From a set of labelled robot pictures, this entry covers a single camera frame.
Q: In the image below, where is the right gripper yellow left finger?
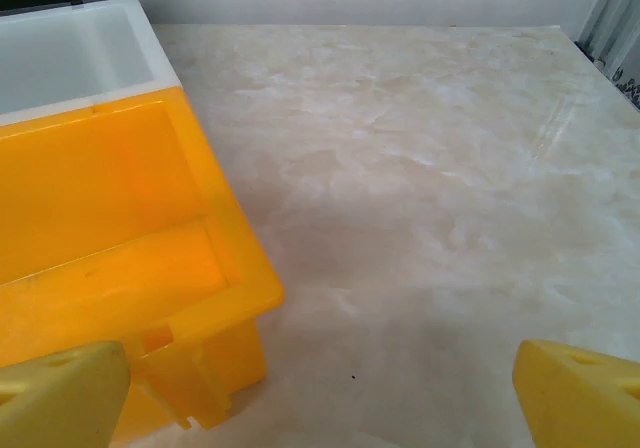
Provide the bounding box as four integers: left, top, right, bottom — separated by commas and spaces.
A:
0, 340, 132, 448

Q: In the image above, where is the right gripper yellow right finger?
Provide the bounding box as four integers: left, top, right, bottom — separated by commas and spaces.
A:
514, 338, 640, 448

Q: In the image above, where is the yellow plastic bin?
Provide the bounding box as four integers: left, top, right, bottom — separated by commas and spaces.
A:
0, 83, 287, 432

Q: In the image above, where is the white plastic bin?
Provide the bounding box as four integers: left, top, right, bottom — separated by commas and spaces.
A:
0, 0, 181, 124

